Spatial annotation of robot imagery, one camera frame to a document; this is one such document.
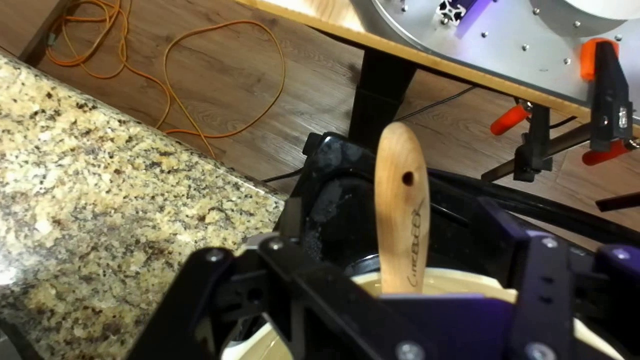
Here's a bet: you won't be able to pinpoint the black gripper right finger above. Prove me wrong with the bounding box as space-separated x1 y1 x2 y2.
478 196 640 360

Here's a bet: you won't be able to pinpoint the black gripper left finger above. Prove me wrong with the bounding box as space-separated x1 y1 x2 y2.
125 231 428 360

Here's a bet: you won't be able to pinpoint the wooden spoon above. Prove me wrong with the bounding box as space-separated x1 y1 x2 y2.
372 120 432 295

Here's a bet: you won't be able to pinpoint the small orange black clamp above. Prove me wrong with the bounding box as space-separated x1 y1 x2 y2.
488 100 555 184

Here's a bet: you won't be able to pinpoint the black electric stove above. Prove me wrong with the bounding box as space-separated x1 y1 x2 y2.
276 130 640 267

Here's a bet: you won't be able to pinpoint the large orange black clamp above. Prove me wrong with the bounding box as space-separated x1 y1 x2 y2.
577 35 636 167

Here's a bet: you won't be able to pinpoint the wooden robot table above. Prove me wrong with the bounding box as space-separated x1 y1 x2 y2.
236 0 640 132

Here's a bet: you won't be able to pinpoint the white pot with handles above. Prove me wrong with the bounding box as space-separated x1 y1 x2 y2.
217 265 640 360

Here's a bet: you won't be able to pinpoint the orange floor cable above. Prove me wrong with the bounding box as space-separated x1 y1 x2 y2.
43 0 290 159

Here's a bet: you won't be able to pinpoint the aluminium base plate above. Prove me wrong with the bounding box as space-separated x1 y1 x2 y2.
352 0 640 106

